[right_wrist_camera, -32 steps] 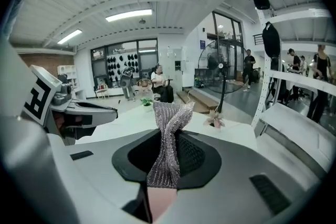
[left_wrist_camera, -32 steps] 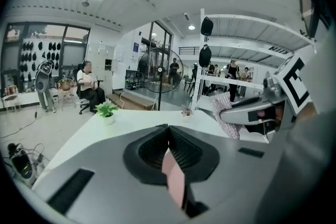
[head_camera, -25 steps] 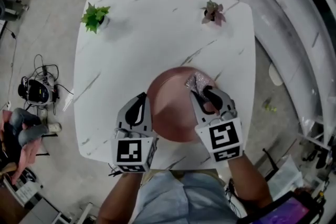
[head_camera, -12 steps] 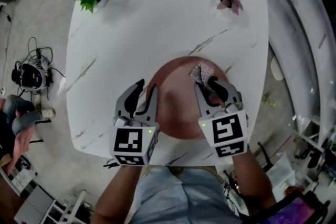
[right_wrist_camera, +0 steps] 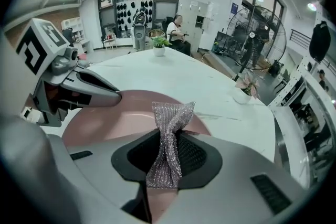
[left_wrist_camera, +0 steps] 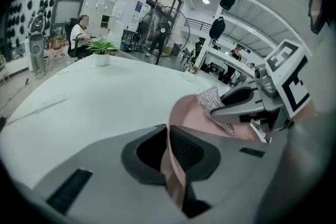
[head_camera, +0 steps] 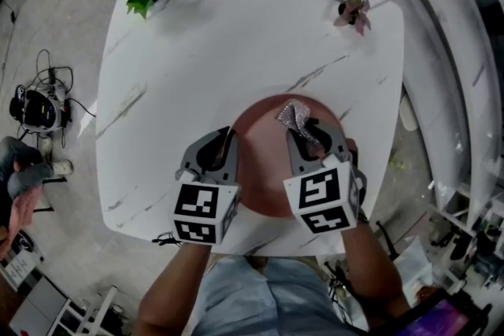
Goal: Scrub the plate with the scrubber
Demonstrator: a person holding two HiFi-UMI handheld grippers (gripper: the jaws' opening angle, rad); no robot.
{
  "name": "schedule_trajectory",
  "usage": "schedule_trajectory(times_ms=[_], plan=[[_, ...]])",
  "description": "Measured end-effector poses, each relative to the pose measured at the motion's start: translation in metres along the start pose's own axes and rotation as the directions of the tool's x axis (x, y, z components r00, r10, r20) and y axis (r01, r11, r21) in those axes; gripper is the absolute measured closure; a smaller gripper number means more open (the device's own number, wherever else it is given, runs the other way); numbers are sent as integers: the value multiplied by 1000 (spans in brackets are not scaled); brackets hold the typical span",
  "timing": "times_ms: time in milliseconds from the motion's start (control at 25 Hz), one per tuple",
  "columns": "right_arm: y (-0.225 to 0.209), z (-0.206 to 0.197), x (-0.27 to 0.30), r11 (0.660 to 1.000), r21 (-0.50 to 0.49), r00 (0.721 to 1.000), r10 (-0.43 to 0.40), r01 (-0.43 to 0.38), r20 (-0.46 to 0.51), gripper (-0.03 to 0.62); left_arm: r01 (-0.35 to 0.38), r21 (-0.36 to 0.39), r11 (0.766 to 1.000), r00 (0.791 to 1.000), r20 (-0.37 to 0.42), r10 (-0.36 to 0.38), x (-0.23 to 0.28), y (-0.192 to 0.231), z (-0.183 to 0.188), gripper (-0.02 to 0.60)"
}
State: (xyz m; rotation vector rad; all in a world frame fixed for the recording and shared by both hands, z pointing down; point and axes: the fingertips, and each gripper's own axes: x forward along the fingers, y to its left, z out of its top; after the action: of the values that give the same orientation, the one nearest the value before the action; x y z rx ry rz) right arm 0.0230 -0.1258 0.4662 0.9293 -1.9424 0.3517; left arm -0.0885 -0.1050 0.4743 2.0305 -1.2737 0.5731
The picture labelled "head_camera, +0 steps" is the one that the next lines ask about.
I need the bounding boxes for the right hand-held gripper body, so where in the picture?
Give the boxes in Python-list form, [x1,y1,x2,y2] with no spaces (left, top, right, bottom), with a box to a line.
[282,151,369,236]

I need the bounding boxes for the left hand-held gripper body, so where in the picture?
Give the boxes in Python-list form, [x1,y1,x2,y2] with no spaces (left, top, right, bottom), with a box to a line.
[172,167,243,246]

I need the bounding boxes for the large pink plate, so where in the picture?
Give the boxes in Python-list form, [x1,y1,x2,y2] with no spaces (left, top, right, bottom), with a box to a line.
[230,93,350,219]

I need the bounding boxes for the silver glitter sponge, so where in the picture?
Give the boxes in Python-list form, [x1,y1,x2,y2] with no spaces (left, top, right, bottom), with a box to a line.
[275,100,330,157]

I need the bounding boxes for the person's right forearm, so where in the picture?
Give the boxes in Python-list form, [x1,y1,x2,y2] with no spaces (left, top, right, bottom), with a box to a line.
[340,208,413,332]

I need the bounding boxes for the person's left forearm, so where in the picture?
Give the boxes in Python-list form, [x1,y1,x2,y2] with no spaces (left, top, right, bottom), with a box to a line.
[135,242,214,336]

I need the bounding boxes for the white oval floor object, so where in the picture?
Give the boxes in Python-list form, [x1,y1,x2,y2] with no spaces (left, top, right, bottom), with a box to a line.
[398,98,421,133]

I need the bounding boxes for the person's light blue shirt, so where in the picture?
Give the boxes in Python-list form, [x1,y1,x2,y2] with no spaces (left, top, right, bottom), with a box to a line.
[192,255,352,336]

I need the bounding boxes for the white plastic bag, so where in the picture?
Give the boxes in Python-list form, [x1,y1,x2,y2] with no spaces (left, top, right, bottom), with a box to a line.
[393,235,435,289]

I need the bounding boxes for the pink potted plant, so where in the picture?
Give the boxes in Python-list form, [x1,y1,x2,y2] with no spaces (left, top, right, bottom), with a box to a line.
[332,0,372,38]

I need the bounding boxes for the white metal shelving rack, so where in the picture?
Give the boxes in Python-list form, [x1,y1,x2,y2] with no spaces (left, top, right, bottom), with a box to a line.
[364,0,504,246]

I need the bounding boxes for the black screen device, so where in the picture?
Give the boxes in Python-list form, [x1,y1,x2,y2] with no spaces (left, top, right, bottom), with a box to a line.
[401,286,494,336]

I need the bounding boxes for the white paper sign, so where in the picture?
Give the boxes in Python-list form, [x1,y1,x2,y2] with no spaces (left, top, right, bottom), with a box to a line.
[2,247,41,289]

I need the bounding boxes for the black thin cable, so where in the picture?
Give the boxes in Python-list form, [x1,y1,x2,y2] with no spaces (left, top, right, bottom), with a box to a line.
[151,232,184,247]

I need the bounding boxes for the white frame stool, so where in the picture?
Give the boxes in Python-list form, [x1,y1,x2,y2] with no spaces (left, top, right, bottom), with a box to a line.
[46,284,120,336]

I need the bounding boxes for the white helmet device with cables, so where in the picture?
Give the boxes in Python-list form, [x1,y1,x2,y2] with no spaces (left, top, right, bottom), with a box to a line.
[9,83,74,137]

